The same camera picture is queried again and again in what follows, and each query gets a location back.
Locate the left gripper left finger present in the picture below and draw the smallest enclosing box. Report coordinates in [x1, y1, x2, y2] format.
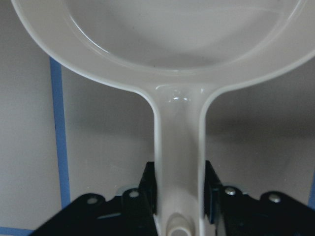
[32, 162, 158, 236]

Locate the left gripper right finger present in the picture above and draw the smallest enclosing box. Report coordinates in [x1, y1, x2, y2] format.
[204, 161, 315, 236]

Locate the beige plastic dustpan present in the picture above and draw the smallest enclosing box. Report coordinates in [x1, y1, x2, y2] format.
[12, 0, 315, 236]

